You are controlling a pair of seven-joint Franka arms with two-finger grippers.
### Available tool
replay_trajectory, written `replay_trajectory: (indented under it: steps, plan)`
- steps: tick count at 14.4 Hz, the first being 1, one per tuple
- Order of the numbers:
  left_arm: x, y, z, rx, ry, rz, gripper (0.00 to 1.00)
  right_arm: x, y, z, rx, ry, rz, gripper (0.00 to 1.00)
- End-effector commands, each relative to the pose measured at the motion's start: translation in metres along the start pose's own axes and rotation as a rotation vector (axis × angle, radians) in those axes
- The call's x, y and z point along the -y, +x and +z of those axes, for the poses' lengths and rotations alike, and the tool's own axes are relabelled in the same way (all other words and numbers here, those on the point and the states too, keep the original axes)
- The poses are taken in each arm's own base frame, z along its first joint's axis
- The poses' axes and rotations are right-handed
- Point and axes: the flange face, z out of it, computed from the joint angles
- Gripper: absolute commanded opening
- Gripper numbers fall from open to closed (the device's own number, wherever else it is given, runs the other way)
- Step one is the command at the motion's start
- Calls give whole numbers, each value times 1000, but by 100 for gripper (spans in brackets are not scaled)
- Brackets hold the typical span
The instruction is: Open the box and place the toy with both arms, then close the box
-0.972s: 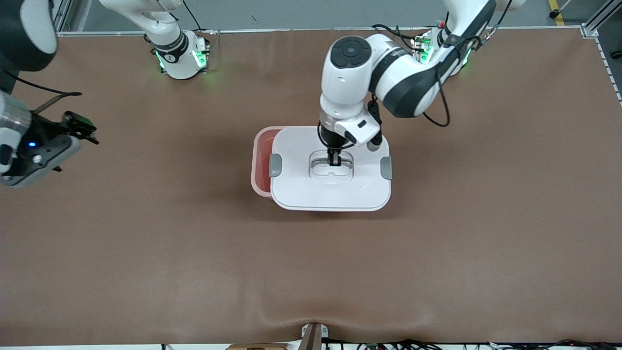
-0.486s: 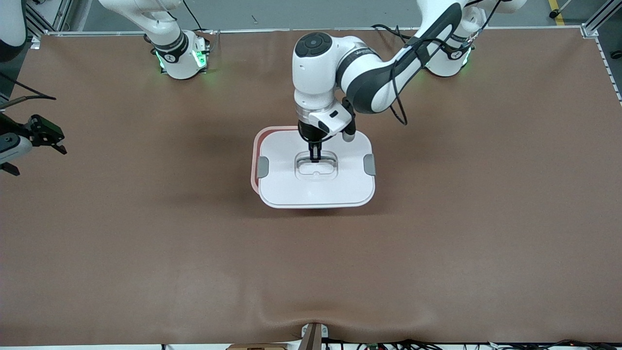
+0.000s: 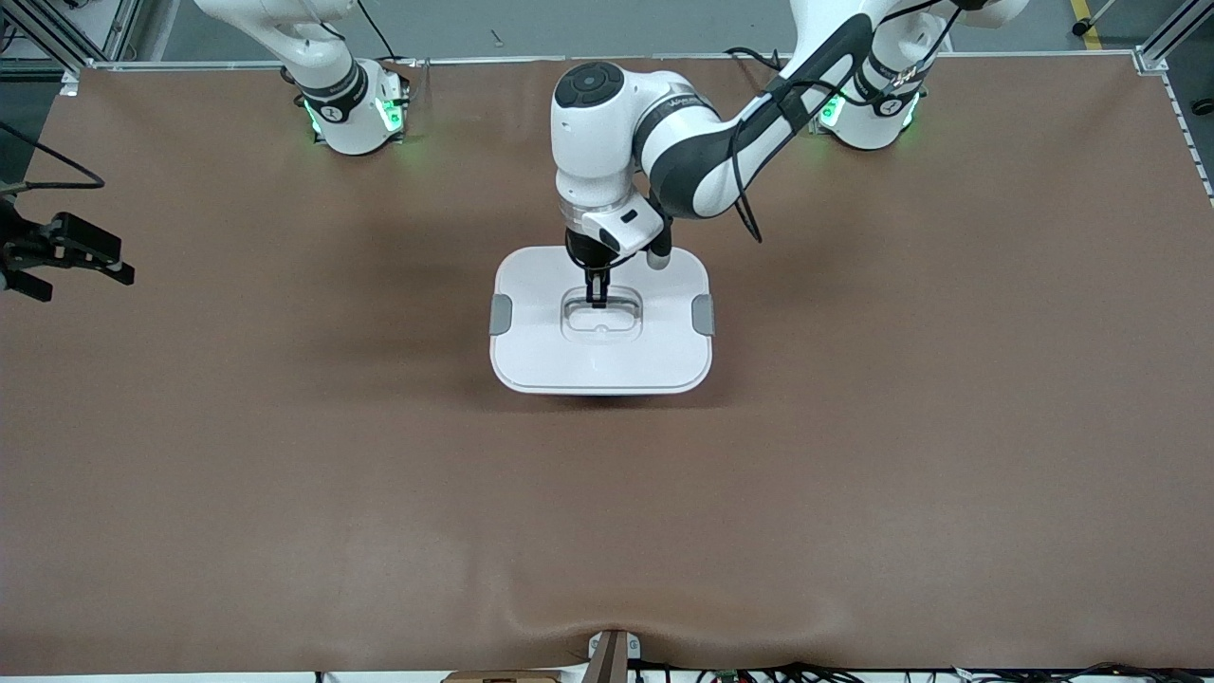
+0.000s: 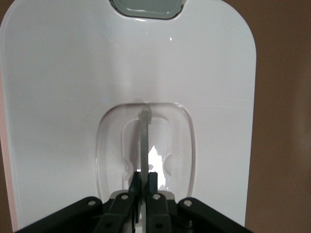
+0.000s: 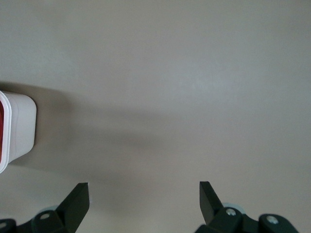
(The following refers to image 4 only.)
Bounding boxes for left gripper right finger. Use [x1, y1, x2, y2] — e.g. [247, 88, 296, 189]
[147, 172, 253, 233]

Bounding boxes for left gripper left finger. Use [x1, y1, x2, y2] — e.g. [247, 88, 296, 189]
[14, 171, 142, 233]

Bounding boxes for white box lid grey latches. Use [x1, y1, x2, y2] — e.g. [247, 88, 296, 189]
[0, 0, 258, 233]

